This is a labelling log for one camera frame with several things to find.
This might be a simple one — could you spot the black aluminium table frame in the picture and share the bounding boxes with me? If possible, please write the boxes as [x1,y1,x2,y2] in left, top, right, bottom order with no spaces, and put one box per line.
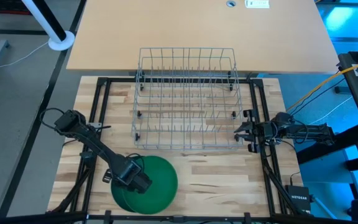
[45,76,315,224]

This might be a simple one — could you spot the black storage crate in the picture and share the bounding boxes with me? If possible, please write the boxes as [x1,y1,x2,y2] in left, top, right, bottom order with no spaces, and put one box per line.
[0,0,32,16]

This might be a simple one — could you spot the white desk power outlet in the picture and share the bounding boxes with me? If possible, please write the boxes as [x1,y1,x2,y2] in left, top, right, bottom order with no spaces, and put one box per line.
[244,0,270,9]

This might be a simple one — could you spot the white floor cable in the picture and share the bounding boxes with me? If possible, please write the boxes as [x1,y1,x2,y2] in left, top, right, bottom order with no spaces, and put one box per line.
[0,41,50,72]

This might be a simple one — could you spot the black Netgear network switch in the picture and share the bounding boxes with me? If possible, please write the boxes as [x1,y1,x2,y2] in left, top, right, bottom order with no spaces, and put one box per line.
[284,184,312,212]

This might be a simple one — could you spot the black diagonal support beam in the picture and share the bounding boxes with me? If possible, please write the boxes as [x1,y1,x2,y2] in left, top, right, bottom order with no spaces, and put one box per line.
[296,123,358,165]

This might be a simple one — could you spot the yellow cable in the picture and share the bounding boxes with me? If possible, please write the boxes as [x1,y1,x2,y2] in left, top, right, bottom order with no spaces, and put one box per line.
[286,57,358,112]

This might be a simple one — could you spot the grey wire dish rack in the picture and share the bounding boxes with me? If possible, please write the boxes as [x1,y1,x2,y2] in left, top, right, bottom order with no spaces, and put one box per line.
[131,47,244,151]

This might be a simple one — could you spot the black equipment cart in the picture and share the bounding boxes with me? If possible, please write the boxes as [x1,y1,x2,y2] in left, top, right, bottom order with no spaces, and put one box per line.
[337,37,358,200]

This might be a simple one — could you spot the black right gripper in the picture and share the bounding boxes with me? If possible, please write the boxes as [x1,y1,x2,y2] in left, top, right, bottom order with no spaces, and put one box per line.
[234,108,280,153]

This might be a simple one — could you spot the light wooden desk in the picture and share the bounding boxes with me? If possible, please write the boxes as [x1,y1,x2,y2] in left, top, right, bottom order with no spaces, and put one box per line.
[66,0,341,75]

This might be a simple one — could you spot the white lamp stand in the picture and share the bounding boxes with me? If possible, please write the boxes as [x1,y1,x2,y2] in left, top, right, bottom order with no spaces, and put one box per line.
[20,0,76,52]

